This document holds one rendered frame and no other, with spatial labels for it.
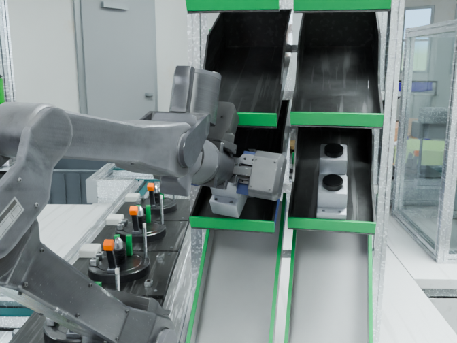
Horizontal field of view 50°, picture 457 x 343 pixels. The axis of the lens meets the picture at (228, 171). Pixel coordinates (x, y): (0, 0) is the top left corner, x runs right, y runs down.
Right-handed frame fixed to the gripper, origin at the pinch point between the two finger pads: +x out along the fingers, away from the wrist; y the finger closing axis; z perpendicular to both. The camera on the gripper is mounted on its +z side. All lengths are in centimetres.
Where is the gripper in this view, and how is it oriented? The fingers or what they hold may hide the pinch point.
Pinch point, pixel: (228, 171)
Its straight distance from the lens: 72.6
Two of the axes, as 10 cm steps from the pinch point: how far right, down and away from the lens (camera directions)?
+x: 3.2, 1.1, 9.4
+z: 1.8, -9.8, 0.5
